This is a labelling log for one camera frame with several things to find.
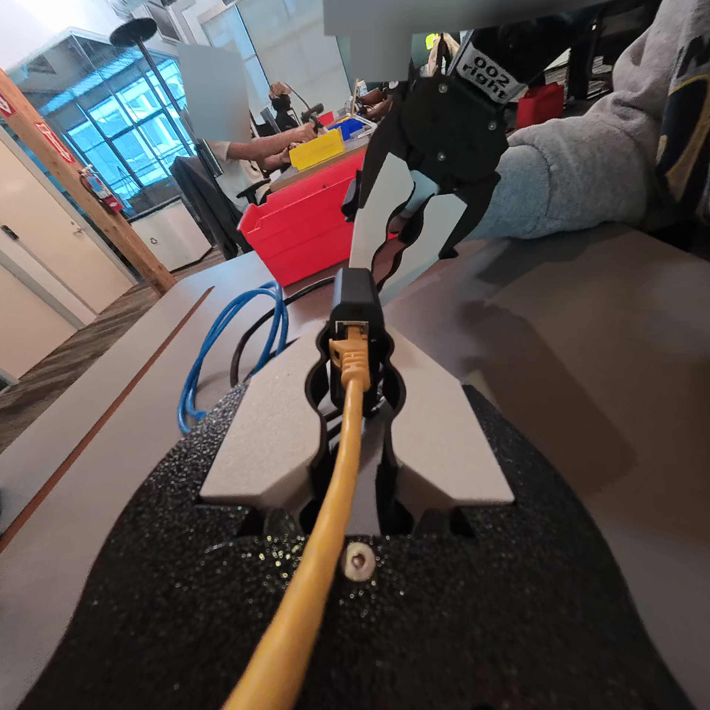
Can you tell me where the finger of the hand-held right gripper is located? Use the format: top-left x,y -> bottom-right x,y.
376,194 -> 470,304
348,151 -> 417,290

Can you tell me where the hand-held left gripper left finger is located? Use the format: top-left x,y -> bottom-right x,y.
199,321 -> 332,517

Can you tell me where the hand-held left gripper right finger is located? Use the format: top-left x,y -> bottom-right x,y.
377,324 -> 517,522

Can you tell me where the red plastic bin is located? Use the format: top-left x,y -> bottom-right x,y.
237,147 -> 400,288

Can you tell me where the yellow ethernet cable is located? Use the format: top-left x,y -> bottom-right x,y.
222,321 -> 371,710

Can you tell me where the black ethernet adapter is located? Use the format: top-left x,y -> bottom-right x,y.
327,268 -> 396,414

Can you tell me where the black ethernet cable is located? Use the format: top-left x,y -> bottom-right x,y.
230,275 -> 338,389

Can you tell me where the blue ethernet cable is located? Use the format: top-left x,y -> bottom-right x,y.
176,281 -> 290,436

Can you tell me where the person's right forearm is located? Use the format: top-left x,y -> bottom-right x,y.
402,33 -> 675,242

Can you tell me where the yellow plastic bin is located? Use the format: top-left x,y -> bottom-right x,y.
288,128 -> 346,172

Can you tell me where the red box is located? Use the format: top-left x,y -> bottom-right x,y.
516,83 -> 565,129

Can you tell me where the black office chair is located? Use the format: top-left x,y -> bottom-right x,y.
169,155 -> 261,261

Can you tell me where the white recycling bin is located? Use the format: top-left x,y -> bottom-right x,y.
130,200 -> 214,273

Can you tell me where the beige door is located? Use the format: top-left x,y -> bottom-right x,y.
0,139 -> 136,317
0,261 -> 78,383

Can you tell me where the red fire extinguisher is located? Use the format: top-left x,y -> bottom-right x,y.
79,165 -> 124,214

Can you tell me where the black pole with round disc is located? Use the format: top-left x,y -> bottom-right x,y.
110,18 -> 199,163

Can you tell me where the red sign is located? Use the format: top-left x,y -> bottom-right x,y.
34,121 -> 75,164

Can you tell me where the wooden post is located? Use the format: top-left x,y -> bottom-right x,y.
0,69 -> 177,296

